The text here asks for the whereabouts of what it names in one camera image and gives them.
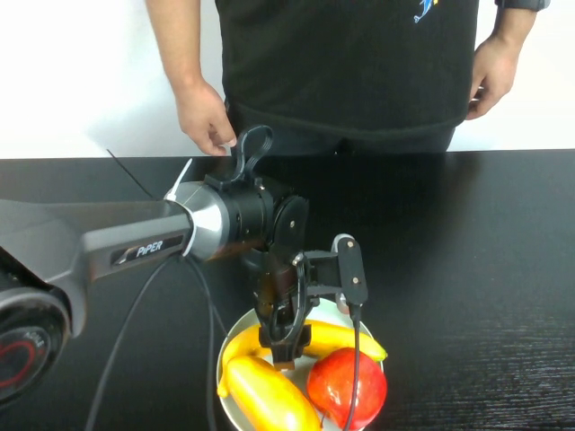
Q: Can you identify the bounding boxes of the thin black hanging cable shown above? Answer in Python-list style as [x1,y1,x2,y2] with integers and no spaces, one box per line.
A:
[182,254,218,431]
[84,254,181,431]

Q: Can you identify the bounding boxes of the dark trousers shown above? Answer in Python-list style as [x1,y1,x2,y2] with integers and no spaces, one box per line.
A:
[227,101,457,156]

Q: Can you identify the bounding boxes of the yellow banana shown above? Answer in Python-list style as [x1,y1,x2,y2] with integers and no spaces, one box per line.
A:
[217,319,388,399]

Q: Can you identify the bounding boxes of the black camera cable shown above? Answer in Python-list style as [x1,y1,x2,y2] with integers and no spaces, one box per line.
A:
[342,303,364,431]

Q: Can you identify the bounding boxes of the person's left forearm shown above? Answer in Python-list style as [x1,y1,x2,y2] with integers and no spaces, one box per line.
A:
[491,0,553,51]

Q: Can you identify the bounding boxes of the black zip tie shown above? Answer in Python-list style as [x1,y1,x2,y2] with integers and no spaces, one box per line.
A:
[106,148,157,201]

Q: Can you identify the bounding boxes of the white zip tie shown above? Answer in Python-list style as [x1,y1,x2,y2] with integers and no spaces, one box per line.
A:
[163,157,194,202]

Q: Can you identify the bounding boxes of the black shirt torso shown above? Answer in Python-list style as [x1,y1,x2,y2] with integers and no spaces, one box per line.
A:
[214,0,478,141]

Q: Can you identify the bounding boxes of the person's right forearm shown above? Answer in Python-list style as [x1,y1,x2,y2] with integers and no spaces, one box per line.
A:
[144,0,213,99]

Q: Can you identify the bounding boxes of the white round plate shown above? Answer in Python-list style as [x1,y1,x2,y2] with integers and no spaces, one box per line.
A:
[215,299,385,431]

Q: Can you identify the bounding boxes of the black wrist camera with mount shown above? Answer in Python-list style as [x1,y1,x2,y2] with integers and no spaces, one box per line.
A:
[303,232,370,316]

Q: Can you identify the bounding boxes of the red apple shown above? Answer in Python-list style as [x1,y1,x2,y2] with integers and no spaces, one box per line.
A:
[306,347,388,430]

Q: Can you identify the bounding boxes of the person's left hand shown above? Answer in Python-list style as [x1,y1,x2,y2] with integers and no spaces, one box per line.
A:
[465,34,523,121]

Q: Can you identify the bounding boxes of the yellow orange mango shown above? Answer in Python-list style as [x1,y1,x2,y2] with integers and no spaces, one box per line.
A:
[226,356,323,431]

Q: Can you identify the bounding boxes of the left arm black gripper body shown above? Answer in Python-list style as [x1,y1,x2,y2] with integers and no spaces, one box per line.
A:
[243,248,323,347]

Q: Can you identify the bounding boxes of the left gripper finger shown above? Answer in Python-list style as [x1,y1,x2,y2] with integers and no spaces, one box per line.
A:
[270,343,297,372]
[296,323,314,359]

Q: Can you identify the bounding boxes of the black looped flat cable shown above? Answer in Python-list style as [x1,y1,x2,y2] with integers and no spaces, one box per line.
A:
[229,125,275,184]

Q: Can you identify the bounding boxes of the person's right hand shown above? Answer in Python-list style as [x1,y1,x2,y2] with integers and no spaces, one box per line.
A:
[173,80,238,157]

